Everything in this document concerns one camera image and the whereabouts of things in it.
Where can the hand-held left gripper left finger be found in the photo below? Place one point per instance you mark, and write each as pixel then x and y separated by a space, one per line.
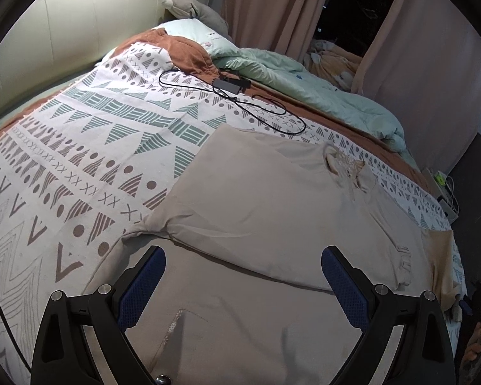
pixel 142 288

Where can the black power adapter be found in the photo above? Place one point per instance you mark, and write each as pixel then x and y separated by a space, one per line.
pixel 231 83

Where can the mint green duvet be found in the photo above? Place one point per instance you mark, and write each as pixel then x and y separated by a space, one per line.
pixel 304 84

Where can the person's right hand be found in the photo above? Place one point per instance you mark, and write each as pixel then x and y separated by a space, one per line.
pixel 475 347

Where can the pink curtain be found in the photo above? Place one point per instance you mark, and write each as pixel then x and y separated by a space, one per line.
pixel 264 8
pixel 425 68

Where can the cream padded headboard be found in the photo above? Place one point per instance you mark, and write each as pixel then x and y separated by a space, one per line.
pixel 64 28

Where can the beige shirt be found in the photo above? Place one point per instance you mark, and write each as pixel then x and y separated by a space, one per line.
pixel 264 208

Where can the white geometric patterned blanket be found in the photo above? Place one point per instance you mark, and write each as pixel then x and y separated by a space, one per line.
pixel 84 136

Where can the grey plush toy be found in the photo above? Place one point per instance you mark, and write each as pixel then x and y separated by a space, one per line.
pixel 208 14

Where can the cluttered bedside table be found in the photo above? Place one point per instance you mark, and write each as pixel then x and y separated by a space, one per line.
pixel 445 204

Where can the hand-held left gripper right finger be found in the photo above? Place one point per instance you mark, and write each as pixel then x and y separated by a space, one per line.
pixel 344 288

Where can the pale mint pillow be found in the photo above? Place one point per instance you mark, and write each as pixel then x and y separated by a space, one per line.
pixel 184 28

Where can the beige cloth pile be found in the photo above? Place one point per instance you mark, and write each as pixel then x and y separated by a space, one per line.
pixel 332 64

